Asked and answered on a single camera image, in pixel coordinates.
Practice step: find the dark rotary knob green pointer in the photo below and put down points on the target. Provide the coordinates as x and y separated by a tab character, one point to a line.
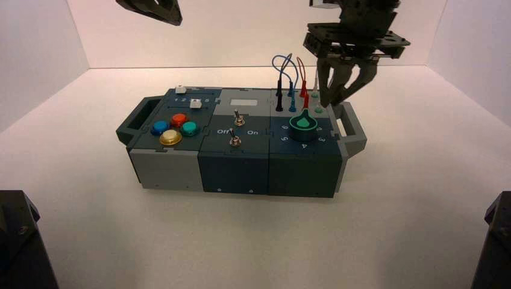
303	129

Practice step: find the teal push button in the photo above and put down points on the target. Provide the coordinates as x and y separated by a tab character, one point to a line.
189	128

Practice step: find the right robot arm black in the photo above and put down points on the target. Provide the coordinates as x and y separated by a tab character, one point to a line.
367	3

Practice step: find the red push button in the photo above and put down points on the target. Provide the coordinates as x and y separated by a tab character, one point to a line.
178	119

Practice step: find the yellow push button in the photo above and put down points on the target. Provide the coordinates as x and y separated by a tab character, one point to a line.
170	137

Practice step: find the metal toggle switch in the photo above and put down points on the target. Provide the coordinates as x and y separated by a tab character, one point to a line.
235	141
239	121

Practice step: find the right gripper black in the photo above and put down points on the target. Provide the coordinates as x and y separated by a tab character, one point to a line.
359	38

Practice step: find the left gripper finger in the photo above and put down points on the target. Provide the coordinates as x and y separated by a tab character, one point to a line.
175	10
147	8

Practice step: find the white rectangular label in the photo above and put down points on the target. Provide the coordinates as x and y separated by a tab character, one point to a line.
243	102

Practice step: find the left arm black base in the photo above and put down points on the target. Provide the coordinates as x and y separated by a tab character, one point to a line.
20	247

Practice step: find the blue push button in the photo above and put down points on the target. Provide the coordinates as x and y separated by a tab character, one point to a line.
159	127

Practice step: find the grey and blue task box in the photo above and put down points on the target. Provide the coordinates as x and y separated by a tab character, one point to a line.
163	167

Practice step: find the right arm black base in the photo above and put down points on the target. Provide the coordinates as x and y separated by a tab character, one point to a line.
495	247

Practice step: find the white slider knob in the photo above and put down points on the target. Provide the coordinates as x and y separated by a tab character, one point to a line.
195	103
181	89

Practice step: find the green banana socket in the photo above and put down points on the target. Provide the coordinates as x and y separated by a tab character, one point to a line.
318	109
315	95

